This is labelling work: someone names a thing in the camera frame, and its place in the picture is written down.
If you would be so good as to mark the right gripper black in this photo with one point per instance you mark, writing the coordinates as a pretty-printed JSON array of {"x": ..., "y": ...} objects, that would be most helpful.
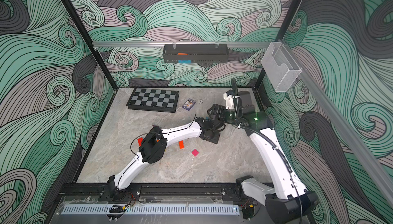
[{"x": 217, "y": 112}]

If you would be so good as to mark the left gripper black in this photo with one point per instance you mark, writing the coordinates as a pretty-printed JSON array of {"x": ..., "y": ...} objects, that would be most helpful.
[{"x": 217, "y": 135}]

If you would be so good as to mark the orange rectangular block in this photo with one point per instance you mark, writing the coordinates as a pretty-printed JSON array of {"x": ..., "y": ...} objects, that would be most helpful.
[{"x": 181, "y": 144}]

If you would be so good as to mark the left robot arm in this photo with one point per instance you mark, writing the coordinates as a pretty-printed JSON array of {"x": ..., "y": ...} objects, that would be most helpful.
[{"x": 153, "y": 147}]

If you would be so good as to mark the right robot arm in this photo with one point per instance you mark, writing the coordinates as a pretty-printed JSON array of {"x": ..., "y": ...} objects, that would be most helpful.
[{"x": 288, "y": 199}]

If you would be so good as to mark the pink cube block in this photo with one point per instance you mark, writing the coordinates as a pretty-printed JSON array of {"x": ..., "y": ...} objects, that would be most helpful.
[{"x": 195, "y": 152}]

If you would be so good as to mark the blue playing card box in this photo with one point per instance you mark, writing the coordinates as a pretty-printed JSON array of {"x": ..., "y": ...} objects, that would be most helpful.
[{"x": 188, "y": 105}]

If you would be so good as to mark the black grey chessboard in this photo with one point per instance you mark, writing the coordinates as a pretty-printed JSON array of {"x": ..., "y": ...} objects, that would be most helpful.
[{"x": 157, "y": 100}]

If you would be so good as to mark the red rectangular block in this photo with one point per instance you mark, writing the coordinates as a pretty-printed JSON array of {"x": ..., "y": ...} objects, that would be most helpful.
[{"x": 140, "y": 141}]

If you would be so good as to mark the black wall tray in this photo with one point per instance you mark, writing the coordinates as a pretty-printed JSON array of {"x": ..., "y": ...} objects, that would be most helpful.
[{"x": 196, "y": 53}]

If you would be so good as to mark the clear plastic wall box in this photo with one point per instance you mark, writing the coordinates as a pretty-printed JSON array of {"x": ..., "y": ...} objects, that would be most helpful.
[{"x": 280, "y": 66}]

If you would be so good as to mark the white slotted cable duct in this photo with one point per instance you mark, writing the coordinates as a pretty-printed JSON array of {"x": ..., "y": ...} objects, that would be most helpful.
[{"x": 154, "y": 209}]

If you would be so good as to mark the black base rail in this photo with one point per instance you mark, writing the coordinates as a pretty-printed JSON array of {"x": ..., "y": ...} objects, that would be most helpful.
[{"x": 144, "y": 192}]

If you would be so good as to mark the aluminium back rail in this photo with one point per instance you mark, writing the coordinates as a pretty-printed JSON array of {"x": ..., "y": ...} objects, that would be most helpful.
[{"x": 161, "y": 44}]

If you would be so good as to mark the aluminium rail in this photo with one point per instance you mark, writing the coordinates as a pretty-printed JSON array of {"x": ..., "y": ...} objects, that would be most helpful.
[
  {"x": 161, "y": 44},
  {"x": 313, "y": 78}
]

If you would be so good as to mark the aluminium right rail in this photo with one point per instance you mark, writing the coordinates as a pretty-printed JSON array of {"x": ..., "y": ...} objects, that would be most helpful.
[{"x": 313, "y": 78}]

